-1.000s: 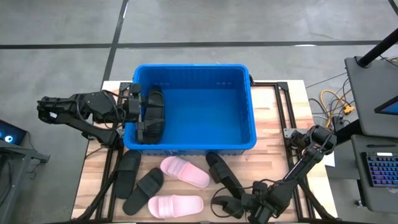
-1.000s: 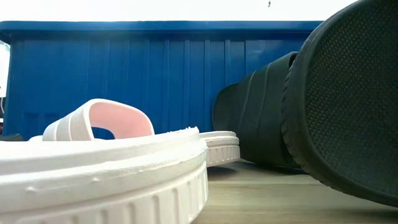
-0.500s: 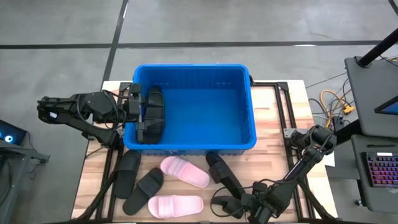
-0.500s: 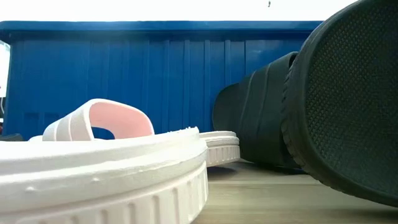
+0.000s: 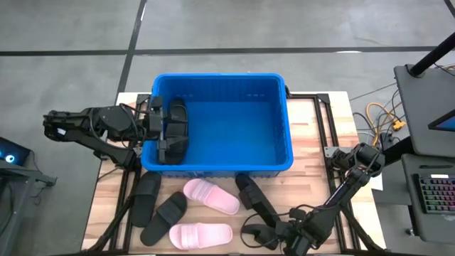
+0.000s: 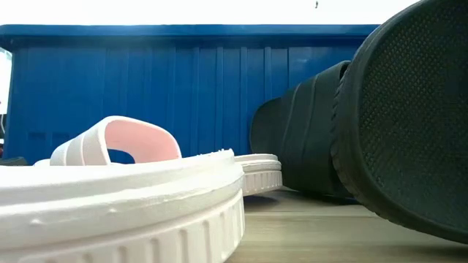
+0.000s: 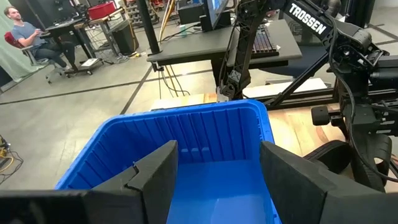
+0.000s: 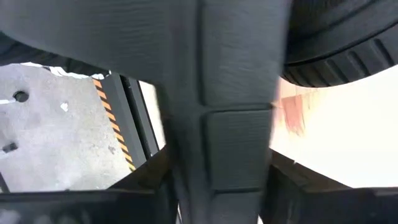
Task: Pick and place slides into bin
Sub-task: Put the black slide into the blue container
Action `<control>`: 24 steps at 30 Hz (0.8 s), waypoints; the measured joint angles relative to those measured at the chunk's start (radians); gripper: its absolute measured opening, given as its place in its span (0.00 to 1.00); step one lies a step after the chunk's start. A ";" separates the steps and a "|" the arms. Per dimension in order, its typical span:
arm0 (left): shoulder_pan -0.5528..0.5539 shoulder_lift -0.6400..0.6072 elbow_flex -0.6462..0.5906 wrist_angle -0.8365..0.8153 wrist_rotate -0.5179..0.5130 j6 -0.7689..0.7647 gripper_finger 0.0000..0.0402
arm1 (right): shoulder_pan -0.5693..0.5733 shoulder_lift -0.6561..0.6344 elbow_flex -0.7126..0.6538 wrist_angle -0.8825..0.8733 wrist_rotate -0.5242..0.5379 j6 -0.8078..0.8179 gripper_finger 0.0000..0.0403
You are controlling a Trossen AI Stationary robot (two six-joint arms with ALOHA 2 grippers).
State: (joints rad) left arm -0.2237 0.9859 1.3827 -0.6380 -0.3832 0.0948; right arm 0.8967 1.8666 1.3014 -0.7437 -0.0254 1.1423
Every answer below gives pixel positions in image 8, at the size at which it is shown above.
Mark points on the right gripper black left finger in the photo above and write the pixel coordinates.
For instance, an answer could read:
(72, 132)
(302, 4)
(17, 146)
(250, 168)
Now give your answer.
(161, 180)

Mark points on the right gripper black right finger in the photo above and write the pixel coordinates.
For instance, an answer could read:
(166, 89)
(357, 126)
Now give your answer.
(286, 186)

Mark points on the black rubber slide sandal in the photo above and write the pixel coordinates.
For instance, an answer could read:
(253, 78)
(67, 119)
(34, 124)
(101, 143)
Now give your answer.
(342, 46)
(236, 62)

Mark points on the yellow black hazard tape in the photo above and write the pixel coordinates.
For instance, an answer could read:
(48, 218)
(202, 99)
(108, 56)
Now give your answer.
(107, 107)

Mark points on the black table edge rail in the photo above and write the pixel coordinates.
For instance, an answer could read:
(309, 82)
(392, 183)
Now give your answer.
(124, 118)

